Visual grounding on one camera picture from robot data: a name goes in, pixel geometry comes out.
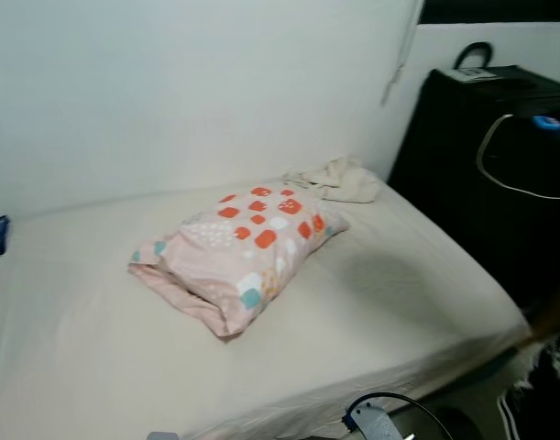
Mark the pink patterned pillow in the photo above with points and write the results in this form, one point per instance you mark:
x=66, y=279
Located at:
x=243, y=252

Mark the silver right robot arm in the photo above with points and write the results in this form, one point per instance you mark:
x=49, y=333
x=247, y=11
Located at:
x=378, y=426

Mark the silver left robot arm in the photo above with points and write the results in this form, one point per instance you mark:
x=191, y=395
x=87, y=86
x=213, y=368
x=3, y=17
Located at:
x=162, y=436

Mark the small blue object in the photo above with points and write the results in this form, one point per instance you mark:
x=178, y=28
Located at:
x=548, y=122

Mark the black suitcase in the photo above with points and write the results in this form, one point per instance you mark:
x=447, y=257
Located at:
x=444, y=156

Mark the black white striped cloth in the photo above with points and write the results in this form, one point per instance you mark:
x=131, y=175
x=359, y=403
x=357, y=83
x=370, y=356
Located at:
x=545, y=394

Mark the white paper tag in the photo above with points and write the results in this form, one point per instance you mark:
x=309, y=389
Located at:
x=472, y=73

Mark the bed with white sheet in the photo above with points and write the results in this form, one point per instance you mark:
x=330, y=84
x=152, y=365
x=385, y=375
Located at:
x=371, y=312

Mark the dark window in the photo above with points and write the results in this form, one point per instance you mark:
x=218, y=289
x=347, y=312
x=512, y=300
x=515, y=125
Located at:
x=499, y=9

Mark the crumpled cream cloth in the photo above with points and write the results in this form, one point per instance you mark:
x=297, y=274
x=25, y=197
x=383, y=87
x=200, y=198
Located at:
x=344, y=181

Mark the orange brown wooden chair frame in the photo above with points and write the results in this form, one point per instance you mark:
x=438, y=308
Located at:
x=554, y=316

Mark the dark blue wall item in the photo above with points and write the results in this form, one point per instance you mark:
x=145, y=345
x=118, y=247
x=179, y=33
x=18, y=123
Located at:
x=0, y=236

